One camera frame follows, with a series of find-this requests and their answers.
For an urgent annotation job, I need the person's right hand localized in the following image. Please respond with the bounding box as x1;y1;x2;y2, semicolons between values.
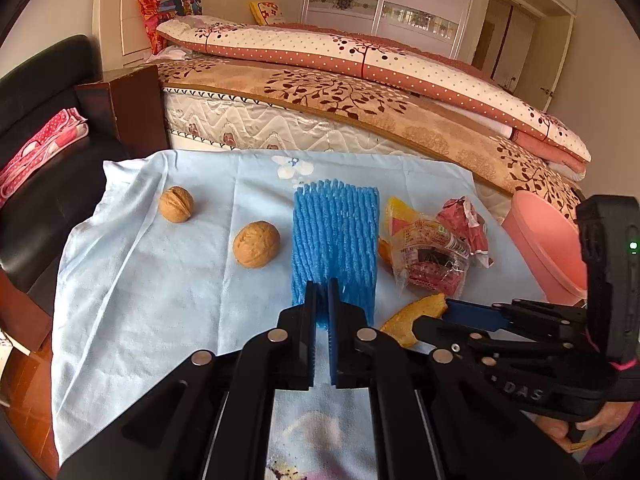
535;402;634;452

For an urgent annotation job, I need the black leather chair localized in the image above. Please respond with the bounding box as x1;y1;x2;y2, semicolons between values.
1;35;127;308

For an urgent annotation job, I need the colourful patterned pillow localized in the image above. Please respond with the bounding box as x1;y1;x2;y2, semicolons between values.
136;0;202;54

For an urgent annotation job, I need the pink plastic trash bin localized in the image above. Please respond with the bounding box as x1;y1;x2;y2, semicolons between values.
502;191;587;306

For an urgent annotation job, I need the black camera box green light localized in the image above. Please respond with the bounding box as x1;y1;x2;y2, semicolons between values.
576;194;639;370

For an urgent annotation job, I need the clear red snack wrapper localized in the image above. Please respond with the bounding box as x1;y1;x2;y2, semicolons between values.
388;214;471;297

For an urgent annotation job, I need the dark wooden nightstand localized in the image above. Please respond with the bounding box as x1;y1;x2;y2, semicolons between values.
75;65;169;158

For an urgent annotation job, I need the brown leaf pattern blanket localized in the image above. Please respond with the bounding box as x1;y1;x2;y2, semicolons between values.
156;56;580;220

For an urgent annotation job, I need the yellow foam net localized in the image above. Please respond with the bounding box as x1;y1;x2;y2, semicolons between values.
378;196;421;269

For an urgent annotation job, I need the yellow red small pillow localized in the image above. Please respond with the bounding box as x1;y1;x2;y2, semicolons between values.
250;1;285;26

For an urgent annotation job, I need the far walnut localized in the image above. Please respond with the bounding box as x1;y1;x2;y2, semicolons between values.
158;186;194;223

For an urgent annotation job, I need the open cream door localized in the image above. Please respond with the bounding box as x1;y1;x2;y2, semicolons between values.
514;15;574;112

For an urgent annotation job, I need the pink white folded cloth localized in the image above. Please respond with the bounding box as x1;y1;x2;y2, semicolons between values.
0;107;89;206

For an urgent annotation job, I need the bed with quilted mattress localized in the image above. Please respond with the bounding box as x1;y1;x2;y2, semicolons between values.
163;88;511;218

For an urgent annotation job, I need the walnut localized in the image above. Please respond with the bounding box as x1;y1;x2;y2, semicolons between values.
232;221;281;269
158;186;194;223

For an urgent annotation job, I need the blue foam fruit net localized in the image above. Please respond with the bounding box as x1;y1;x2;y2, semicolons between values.
291;180;380;322

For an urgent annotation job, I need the purple sleeve forearm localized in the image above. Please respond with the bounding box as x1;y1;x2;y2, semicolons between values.
582;402;640;480

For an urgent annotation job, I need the near walnut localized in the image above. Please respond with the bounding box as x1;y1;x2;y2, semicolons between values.
232;221;281;269

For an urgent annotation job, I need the light blue cloth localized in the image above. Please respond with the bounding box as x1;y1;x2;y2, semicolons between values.
50;148;547;480

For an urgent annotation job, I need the red crumpled wrapper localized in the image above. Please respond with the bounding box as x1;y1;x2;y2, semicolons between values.
436;196;494;269

